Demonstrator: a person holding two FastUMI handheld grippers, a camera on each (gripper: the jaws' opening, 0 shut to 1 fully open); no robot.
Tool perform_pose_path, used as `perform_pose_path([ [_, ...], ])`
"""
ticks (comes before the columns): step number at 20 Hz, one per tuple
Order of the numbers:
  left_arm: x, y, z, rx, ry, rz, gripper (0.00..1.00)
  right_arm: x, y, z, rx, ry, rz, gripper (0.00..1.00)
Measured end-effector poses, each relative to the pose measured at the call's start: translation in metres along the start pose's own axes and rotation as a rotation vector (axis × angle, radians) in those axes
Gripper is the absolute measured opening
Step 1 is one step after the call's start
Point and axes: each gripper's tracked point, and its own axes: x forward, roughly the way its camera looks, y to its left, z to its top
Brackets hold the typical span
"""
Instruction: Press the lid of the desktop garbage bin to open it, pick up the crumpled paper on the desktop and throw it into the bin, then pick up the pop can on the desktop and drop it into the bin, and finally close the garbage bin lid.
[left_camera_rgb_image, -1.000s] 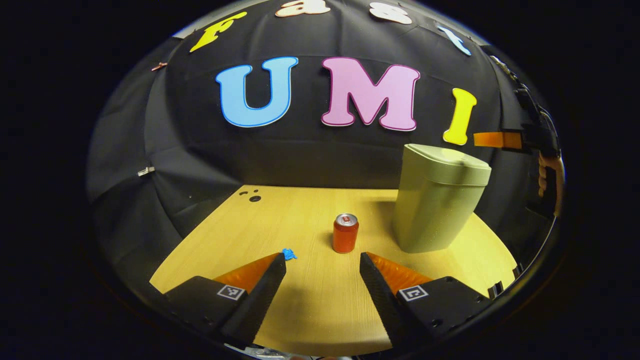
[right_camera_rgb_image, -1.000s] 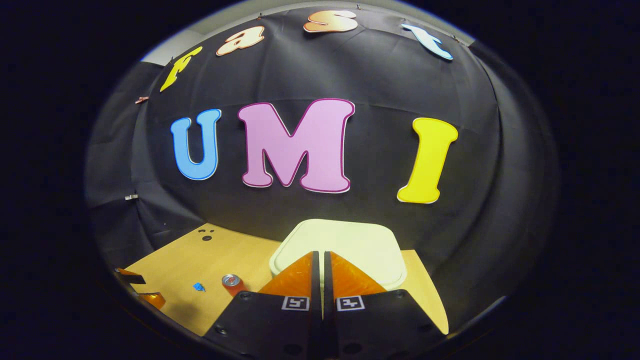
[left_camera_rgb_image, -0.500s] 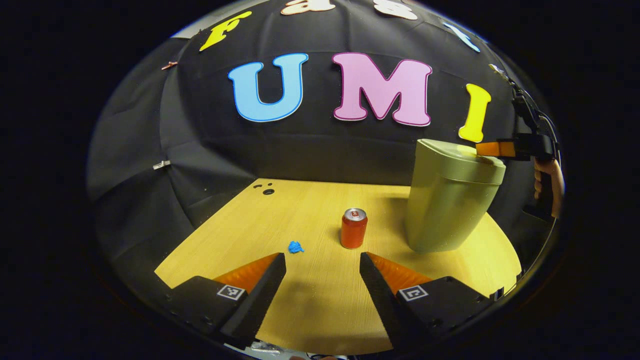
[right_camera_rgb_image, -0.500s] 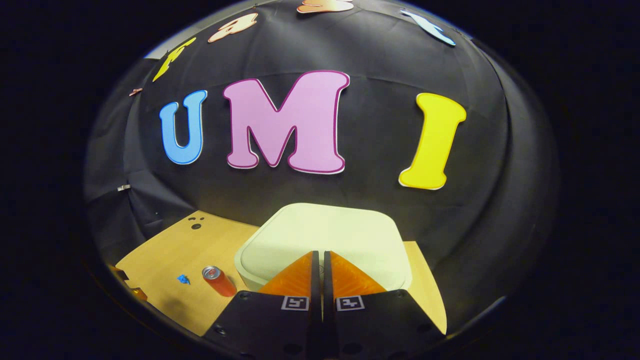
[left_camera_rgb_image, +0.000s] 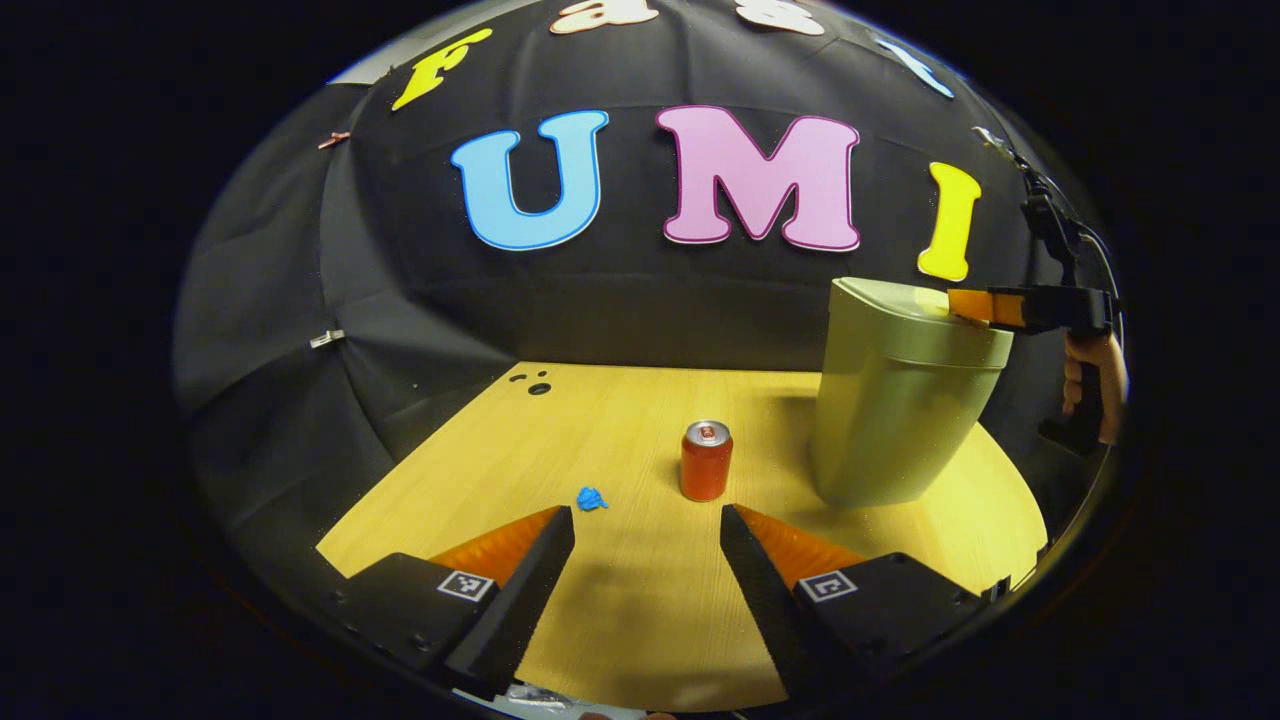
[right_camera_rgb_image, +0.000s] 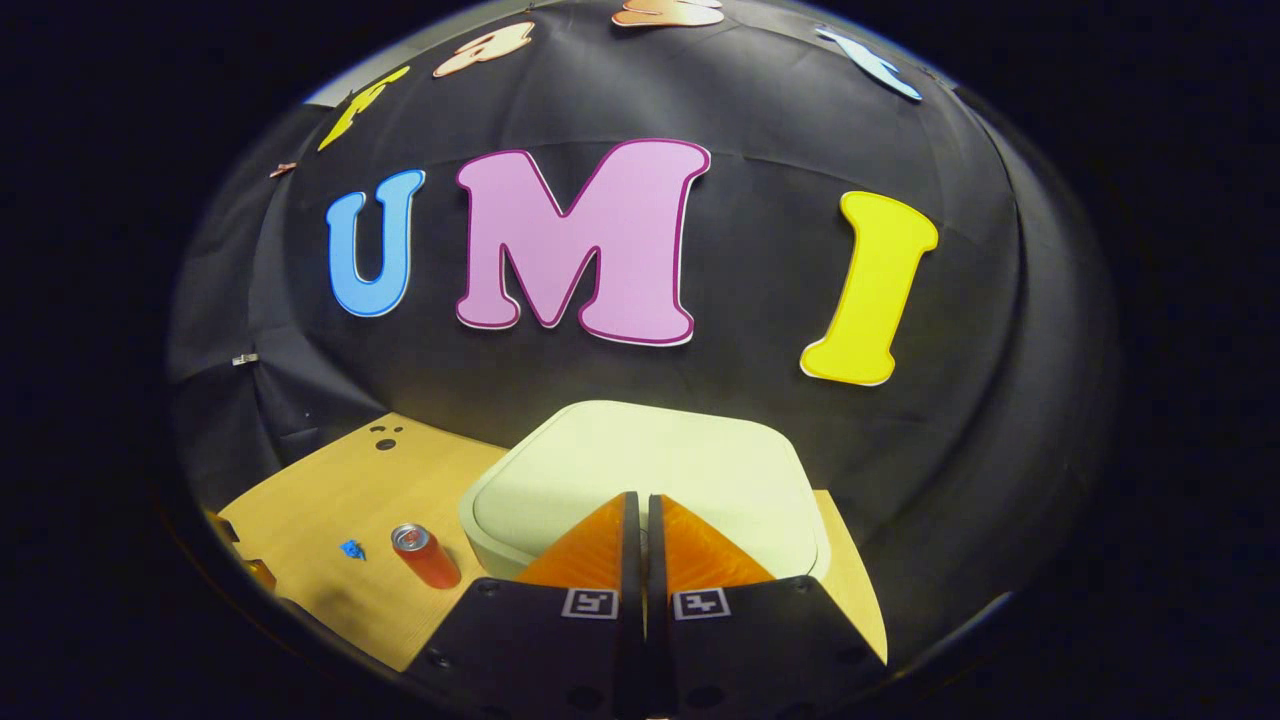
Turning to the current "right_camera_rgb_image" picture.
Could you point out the blue paper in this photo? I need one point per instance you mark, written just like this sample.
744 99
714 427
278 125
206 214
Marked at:
352 549

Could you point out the small red clip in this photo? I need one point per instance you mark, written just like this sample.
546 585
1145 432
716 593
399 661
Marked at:
282 170

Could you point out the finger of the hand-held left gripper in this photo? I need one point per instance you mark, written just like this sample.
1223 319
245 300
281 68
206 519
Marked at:
245 560

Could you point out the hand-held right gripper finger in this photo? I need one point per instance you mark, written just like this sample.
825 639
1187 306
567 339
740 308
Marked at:
632 560
656 560

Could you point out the black backdrop cloth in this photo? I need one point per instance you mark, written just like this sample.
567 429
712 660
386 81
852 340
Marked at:
760 280

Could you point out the red pop can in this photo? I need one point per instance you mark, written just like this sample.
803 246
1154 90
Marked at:
430 562

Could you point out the pale green garbage bin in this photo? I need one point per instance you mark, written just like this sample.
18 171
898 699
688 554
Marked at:
640 455

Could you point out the wooden desktop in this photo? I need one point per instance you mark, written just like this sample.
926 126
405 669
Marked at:
330 500

